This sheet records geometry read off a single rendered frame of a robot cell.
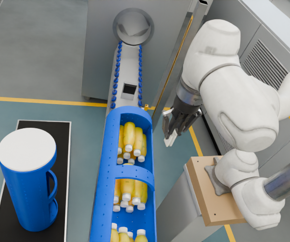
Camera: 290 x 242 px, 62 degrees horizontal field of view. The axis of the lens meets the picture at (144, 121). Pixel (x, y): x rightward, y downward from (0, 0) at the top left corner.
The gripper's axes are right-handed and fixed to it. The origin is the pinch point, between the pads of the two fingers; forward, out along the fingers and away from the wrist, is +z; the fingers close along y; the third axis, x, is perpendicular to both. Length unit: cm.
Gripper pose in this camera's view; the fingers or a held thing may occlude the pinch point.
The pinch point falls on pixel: (170, 137)
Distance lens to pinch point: 82.5
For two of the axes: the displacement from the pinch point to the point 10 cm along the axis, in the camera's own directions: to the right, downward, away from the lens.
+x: -2.5, -7.8, 5.8
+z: -2.0, 6.2, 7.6
